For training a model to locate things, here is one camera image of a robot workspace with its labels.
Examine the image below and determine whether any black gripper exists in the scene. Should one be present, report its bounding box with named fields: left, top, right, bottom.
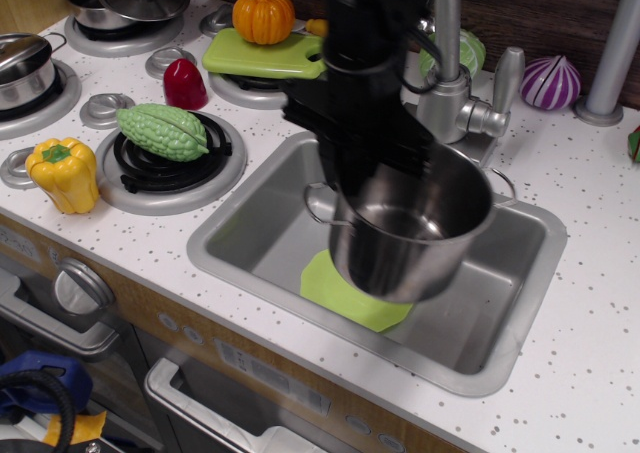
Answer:
left=282, top=58, right=435, bottom=198

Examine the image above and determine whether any large steel pot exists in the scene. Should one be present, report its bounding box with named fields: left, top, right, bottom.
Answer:
left=314, top=144, right=517, bottom=303

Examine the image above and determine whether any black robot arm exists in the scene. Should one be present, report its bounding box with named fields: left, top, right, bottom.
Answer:
left=283, top=0, right=434, bottom=196

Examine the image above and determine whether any grey toy sink basin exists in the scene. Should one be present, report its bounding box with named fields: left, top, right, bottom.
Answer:
left=187, top=132, right=567, bottom=397

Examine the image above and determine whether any small steel pot left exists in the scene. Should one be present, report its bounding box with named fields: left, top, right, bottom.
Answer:
left=1, top=33, right=67, bottom=112

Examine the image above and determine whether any silver toy faucet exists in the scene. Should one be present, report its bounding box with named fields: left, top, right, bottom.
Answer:
left=415, top=0, right=525, bottom=166

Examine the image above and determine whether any green toy cutting board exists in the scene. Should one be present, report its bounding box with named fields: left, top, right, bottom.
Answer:
left=201, top=28, right=326, bottom=79

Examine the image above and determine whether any green plastic plate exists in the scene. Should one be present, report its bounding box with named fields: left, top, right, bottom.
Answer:
left=300, top=250, right=414, bottom=332

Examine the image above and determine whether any orange toy pumpkin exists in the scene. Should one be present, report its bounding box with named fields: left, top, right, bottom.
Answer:
left=232, top=0, right=296, bottom=45

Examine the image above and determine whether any green toy cabbage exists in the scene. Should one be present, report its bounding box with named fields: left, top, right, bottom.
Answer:
left=418, top=29, right=486, bottom=78

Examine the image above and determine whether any green toy bitter gourd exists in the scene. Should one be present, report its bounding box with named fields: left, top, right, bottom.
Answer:
left=116, top=103, right=209, bottom=163

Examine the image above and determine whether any red toy pepper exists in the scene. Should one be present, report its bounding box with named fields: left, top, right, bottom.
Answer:
left=163, top=58, right=208, bottom=110

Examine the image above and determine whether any grey stove knob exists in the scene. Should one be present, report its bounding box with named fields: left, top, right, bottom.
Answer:
left=79, top=93, right=135, bottom=130
left=1, top=147, right=36, bottom=190
left=199, top=4, right=233, bottom=37
left=145, top=46, right=197, bottom=80

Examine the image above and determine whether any black coil burner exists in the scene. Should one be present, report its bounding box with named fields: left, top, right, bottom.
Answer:
left=113, top=113, right=234, bottom=193

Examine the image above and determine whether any purple striped toy onion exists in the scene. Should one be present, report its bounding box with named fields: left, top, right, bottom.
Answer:
left=519, top=55, right=582, bottom=111

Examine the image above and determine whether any grey metal pole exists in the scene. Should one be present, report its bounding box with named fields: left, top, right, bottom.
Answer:
left=574, top=0, right=639, bottom=127

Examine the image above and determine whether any yellow toy bell pepper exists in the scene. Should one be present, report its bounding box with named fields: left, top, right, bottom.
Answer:
left=25, top=138, right=100, bottom=214

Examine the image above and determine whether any red green toy edge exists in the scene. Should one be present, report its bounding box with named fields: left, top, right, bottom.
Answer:
left=627, top=127, right=640, bottom=163

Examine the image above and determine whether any silver oven knob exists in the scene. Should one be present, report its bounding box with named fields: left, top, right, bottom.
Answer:
left=52, top=257, right=115, bottom=316

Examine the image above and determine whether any blue plastic object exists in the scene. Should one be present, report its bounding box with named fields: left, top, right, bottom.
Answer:
left=1, top=350, right=93, bottom=415

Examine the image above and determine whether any yellow cloth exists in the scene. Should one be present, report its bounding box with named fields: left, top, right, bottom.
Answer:
left=43, top=411, right=107, bottom=447

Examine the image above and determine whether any yellow toy handle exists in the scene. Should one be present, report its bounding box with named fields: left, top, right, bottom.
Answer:
left=305, top=19, right=329, bottom=38

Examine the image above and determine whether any oven door handle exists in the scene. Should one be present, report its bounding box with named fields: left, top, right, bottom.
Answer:
left=144, top=358, right=323, bottom=453

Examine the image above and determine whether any black cable hose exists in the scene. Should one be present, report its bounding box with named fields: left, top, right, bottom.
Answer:
left=0, top=371, right=77, bottom=449

